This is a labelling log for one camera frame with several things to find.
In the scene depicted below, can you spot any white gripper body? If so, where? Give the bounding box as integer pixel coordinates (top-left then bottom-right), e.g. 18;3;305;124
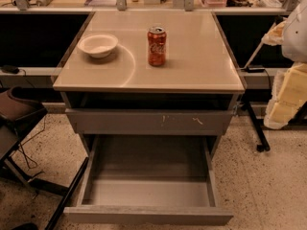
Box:
264;71;292;129

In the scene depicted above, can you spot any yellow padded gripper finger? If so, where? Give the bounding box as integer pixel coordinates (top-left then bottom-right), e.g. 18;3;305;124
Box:
268;62;307;125

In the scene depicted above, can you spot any grey drawer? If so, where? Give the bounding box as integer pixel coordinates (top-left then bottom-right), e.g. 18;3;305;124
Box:
64;135;233;225
66;108;232;136

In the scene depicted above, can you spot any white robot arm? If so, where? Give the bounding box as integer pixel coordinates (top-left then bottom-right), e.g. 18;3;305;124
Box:
261;0;307;129

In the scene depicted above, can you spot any grey drawer cabinet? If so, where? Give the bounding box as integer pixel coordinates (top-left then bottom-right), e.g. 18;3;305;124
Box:
54;10;245;152

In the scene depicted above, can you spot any grey top drawer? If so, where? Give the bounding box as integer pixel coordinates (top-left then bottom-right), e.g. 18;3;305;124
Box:
66;108;232;136

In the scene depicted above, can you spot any white rod with black base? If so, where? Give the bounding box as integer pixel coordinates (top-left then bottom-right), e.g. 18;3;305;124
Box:
241;22;276;71

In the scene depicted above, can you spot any black table leg right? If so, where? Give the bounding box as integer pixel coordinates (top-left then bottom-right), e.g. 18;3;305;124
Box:
243;101;271;152

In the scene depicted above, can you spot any red soda can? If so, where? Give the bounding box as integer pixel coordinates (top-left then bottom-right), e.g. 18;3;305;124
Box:
147;26;167;66

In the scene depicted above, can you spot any white bowl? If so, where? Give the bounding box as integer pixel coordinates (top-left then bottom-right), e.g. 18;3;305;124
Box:
78;34;118;58

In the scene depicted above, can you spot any black bar on floor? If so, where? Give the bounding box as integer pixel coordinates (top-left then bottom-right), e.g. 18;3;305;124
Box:
44;157;88;230

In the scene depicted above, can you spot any brown chair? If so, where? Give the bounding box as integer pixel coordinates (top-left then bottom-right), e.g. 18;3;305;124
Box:
0;87;68;196

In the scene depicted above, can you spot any black power adapter left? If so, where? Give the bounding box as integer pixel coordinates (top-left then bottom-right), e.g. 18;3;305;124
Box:
1;65;19;74

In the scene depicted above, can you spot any black floor cable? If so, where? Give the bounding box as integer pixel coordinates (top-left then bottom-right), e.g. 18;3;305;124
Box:
17;115;47;171

